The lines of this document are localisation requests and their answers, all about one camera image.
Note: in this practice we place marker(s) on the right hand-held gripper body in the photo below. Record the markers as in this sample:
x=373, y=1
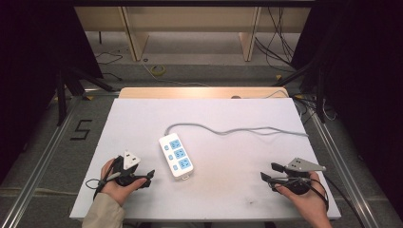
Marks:
x=301, y=183

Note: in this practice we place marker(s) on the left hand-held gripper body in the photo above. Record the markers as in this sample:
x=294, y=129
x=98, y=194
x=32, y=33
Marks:
x=126, y=177

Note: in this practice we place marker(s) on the white power strip blue sockets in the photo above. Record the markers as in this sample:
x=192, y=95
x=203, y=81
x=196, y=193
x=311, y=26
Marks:
x=176, y=155

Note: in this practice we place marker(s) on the person's left hand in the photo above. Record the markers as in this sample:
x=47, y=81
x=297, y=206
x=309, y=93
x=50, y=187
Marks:
x=118, y=191

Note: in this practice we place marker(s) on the person's right hand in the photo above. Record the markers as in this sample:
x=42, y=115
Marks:
x=309, y=202

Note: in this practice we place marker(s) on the white foam board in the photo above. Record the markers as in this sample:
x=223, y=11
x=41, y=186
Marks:
x=221, y=190

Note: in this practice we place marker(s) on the black metal stand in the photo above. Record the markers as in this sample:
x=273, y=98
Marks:
x=320, y=95
x=61, y=95

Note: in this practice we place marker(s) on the light wooden table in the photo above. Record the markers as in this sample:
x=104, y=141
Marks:
x=190, y=92

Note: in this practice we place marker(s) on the yellow tape roll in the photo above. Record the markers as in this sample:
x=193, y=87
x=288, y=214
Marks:
x=158, y=70

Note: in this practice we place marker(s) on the black curtain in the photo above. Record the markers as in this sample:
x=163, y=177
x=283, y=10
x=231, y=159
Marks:
x=34, y=79
x=364, y=79

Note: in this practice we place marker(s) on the light wooden shelf unit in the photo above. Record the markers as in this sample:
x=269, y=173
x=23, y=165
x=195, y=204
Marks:
x=190, y=19

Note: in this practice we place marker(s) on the aluminium floor rail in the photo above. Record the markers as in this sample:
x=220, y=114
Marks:
x=41, y=164
x=343, y=171

